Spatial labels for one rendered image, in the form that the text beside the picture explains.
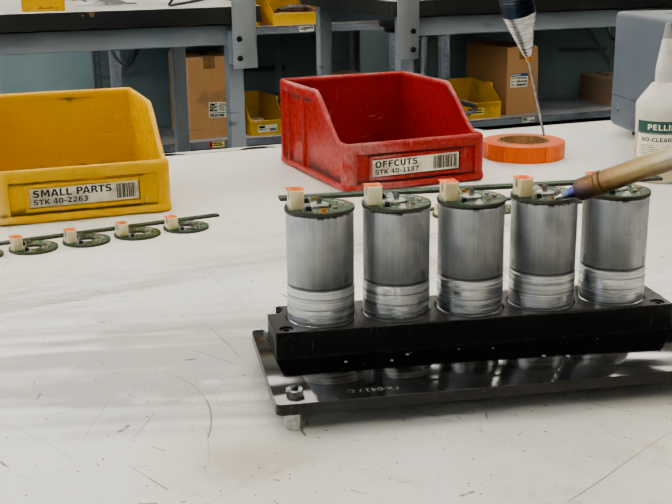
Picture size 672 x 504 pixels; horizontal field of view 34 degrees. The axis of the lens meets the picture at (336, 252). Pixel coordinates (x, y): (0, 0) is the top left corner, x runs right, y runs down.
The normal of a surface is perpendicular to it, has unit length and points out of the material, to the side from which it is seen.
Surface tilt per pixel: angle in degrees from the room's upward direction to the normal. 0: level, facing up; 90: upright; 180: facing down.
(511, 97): 90
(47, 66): 90
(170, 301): 0
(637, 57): 90
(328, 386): 0
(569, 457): 0
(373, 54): 90
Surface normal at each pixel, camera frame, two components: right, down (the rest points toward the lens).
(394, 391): -0.01, -0.96
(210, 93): 0.39, 0.25
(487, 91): -0.93, 0.08
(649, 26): -0.99, 0.05
